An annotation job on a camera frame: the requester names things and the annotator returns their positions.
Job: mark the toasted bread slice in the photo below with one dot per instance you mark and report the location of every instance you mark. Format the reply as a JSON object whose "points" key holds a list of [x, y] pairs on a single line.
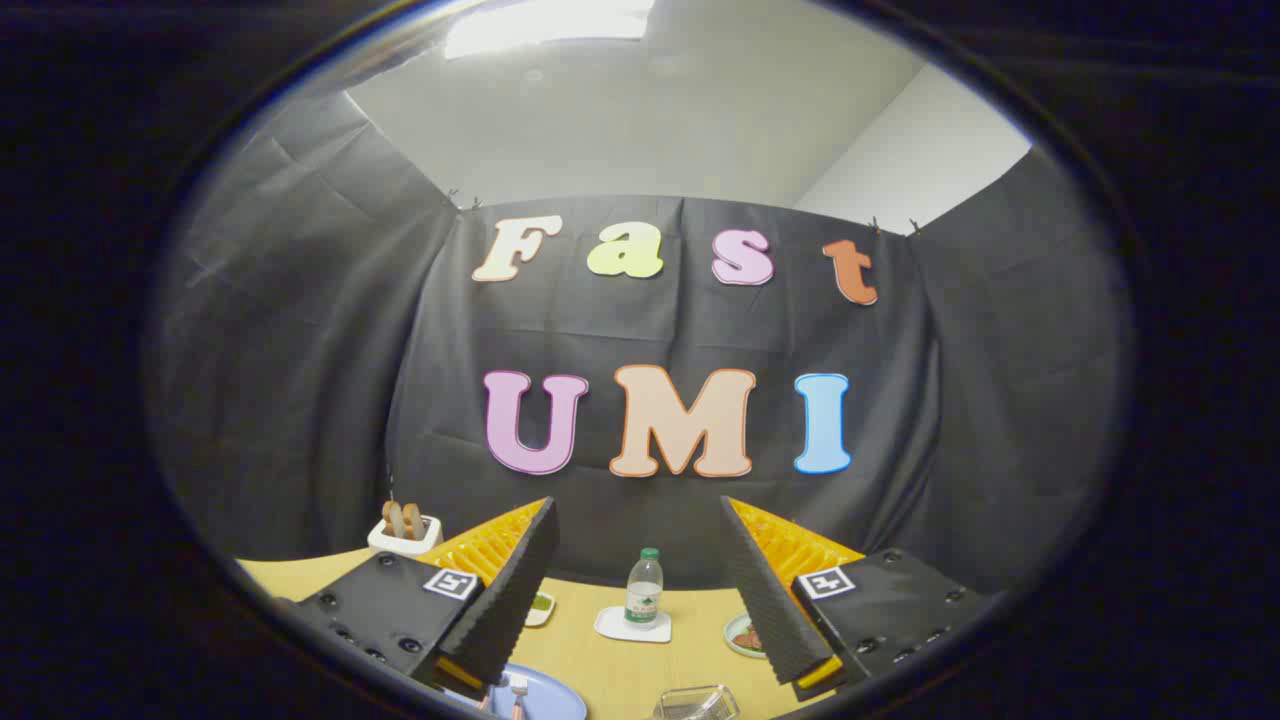
{"points": [[413, 522], [391, 520]]}

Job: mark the white square coaster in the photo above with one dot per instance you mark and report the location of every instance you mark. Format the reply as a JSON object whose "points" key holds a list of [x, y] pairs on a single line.
{"points": [[612, 626]]}

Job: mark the ceiling light panel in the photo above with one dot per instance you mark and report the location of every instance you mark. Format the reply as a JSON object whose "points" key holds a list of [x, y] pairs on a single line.
{"points": [[550, 22]]}

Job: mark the white divided bean dish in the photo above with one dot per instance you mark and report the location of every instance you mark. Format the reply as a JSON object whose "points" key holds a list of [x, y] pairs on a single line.
{"points": [[541, 606]]}

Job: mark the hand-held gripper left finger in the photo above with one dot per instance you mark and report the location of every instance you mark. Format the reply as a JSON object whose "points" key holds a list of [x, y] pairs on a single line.
{"points": [[515, 585]]}

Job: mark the clear plastic water bottle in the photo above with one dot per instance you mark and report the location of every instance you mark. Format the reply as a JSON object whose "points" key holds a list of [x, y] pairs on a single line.
{"points": [[644, 590]]}

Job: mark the pale green oval plate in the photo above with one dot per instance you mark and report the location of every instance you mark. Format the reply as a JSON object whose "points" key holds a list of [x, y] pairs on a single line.
{"points": [[736, 640]]}

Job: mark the perforated metal cutlery holder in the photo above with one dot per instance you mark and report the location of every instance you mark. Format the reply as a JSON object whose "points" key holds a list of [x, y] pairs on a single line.
{"points": [[697, 704]]}

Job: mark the white toaster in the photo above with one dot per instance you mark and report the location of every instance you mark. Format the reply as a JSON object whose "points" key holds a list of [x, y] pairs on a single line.
{"points": [[400, 543]]}

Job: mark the blue round plate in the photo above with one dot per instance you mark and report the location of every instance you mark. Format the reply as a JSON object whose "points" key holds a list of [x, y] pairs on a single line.
{"points": [[550, 697]]}

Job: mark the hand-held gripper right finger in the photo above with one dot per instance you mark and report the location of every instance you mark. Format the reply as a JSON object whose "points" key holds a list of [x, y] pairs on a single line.
{"points": [[765, 590]]}

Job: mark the sliced brown meat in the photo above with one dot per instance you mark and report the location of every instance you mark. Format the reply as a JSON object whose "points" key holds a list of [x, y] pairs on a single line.
{"points": [[750, 638]]}

